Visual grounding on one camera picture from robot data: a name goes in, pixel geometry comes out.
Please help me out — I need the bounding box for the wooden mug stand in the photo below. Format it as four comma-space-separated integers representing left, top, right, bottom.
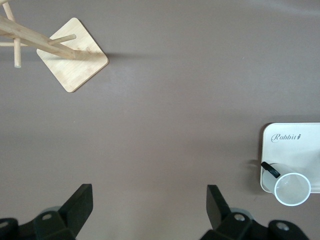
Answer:
0, 0, 110, 94

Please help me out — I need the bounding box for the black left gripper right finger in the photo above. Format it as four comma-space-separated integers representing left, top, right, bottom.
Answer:
199, 184, 256, 240

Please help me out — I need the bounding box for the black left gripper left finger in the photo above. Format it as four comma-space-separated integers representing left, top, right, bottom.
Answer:
33, 183, 94, 240

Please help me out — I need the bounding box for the white smiley mug black handle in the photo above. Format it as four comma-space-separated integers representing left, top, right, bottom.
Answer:
260, 161, 312, 207

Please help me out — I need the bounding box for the cream rabbit print tray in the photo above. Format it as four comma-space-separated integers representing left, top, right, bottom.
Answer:
259, 122, 320, 195

